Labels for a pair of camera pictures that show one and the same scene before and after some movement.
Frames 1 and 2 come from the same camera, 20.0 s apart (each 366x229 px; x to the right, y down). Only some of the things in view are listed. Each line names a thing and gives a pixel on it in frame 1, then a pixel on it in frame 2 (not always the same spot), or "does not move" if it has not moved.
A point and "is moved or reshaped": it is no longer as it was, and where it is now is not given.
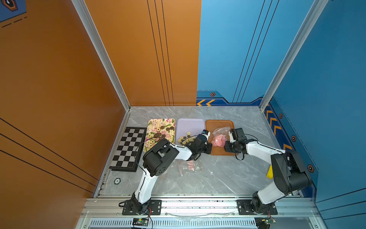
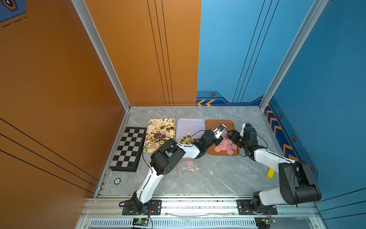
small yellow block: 269,173 does not move
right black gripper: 226,147 -> 235,134
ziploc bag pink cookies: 219,136 is moved or reshaped
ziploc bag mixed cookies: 185,167 does not move
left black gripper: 209,145 -> 218,141
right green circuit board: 268,221 does not move
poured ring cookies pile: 160,134 does not move
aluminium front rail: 100,208 does not move
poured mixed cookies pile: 185,140 does not move
